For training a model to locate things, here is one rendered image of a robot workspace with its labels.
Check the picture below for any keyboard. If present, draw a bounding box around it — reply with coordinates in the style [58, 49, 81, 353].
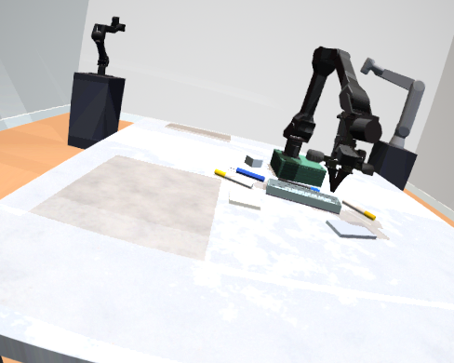
[266, 178, 342, 215]

